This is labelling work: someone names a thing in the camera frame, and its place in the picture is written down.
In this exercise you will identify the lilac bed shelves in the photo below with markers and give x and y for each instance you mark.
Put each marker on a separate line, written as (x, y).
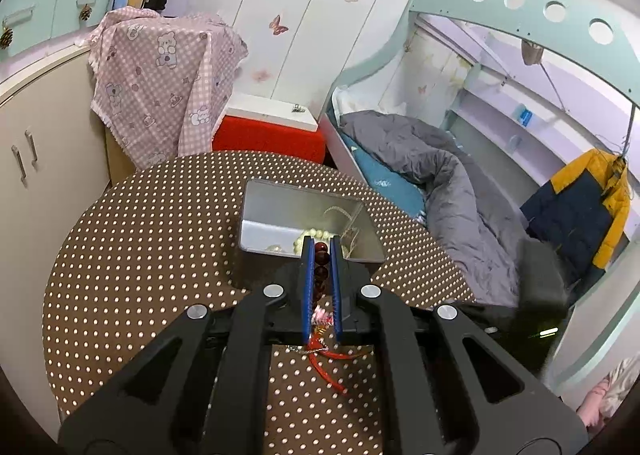
(490, 125)

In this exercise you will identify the grey duvet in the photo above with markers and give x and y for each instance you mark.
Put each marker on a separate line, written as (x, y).
(450, 175)

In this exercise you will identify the blue can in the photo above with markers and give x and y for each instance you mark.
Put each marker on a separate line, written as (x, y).
(525, 115)

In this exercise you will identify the pink bear-print cloth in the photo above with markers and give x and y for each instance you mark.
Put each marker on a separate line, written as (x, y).
(150, 85)

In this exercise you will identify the pink butterfly sticker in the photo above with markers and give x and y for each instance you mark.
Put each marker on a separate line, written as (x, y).
(279, 25)

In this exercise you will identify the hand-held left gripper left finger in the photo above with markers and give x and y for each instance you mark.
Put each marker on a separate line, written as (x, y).
(307, 285)

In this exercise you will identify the teal bunk bed frame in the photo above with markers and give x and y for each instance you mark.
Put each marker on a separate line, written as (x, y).
(500, 0)

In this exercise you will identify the white low cabinet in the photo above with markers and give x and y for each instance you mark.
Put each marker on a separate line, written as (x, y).
(50, 160)

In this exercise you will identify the small black clip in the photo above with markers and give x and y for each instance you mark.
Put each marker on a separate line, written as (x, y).
(298, 109)

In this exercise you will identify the clothes hanger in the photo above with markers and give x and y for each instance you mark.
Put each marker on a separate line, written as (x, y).
(616, 157)

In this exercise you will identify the pine cone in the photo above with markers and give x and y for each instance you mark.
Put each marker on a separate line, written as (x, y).
(6, 38)
(86, 13)

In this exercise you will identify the yellow and navy jacket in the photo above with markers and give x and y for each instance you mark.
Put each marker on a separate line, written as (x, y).
(575, 215)

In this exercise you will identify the black metal box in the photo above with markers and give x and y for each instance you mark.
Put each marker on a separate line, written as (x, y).
(265, 215)

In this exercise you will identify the round polka-dot table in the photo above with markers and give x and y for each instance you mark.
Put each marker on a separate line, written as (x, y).
(150, 260)

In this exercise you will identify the teal bedsheet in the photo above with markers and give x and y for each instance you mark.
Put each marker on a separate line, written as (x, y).
(390, 180)

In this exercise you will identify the red storage box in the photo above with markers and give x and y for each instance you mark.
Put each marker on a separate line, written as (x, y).
(260, 140)

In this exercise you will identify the beige hanging bag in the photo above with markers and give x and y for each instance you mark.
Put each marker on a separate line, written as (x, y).
(531, 52)

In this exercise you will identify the teal drawer cabinet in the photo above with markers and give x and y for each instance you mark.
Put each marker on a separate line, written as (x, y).
(30, 50)

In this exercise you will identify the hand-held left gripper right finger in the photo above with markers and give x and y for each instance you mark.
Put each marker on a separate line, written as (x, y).
(338, 285)

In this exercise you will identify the person's right forearm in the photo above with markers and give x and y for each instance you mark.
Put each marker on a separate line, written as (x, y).
(595, 402)

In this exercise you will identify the white pillow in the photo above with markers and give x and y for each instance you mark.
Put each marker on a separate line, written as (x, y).
(347, 100)

